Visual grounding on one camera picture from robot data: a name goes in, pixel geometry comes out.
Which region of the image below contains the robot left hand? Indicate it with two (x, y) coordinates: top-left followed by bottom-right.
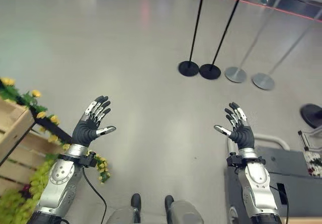
(72, 95), (117, 148)

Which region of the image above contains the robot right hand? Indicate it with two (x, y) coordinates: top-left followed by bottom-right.
(213, 102), (255, 150)

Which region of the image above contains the yellow flower garland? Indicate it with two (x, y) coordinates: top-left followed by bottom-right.
(0, 77), (111, 184)

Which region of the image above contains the dark grey cart platform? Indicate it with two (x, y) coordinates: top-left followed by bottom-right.
(223, 133), (322, 224)

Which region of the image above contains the wooden crate display stand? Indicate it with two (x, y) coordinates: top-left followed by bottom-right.
(0, 79), (73, 192)

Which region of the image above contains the black round stanchion base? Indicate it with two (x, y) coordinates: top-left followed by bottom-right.
(299, 103), (322, 129)

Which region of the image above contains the white floral patterned object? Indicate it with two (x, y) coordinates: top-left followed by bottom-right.
(303, 150), (322, 177)

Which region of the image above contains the robot left leg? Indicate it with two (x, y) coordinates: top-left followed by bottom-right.
(107, 193), (142, 224)

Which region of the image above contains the green leafy plant decoration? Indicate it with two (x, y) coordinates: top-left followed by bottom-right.
(0, 158), (57, 224)

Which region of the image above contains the silver stanchion post with base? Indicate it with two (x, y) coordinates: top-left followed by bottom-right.
(252, 17), (322, 91)
(224, 0), (288, 83)

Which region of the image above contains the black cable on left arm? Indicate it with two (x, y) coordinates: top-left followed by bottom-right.
(82, 167), (108, 224)

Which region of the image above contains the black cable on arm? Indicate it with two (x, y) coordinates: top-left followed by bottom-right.
(82, 167), (108, 224)
(269, 185), (290, 224)

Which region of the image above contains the black stanchion post with base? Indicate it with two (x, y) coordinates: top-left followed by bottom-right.
(199, 0), (249, 80)
(178, 0), (208, 77)

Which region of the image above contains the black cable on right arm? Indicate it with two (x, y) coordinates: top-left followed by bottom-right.
(269, 185), (290, 224)

